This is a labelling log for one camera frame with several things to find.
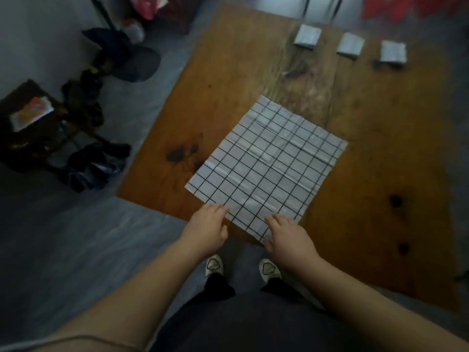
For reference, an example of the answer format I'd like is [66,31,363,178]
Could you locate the pink plastic bag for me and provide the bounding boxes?
[130,0,169,21]

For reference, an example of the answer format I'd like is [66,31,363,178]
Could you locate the red plastic stool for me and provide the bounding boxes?
[361,0,415,22]
[414,0,469,17]

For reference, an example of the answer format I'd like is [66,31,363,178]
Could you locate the black blue bag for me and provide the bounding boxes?
[60,142,132,193]

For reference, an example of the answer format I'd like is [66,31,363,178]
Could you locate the person's left forearm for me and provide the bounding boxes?
[21,242,210,352]

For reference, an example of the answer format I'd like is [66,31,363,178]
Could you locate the person's right forearm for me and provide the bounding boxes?
[297,256,469,352]

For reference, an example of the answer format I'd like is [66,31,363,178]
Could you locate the person's black top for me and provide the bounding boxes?
[150,289,378,352]

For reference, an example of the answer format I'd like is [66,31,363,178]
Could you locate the white orange paper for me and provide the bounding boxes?
[10,97,54,131]

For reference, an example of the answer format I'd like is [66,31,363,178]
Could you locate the black standing fan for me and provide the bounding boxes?
[81,0,162,83]

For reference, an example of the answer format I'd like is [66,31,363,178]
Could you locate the grey cable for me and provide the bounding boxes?
[0,334,144,352]

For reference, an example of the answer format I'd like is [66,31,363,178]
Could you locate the person's black trousers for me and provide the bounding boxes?
[197,273,308,305]

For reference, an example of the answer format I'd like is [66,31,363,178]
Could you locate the person's left hand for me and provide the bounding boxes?
[179,203,230,259]

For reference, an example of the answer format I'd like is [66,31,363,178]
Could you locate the person's white left shoe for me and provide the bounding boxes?
[205,254,225,278]

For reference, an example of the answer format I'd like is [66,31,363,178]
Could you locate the person's white shoe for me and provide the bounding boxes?
[258,258,282,284]
[205,254,225,278]

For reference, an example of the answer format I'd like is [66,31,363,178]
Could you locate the person's white right shoe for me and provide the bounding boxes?
[258,258,282,284]

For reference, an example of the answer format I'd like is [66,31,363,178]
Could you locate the person's right hand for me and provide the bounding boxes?
[263,213,323,274]

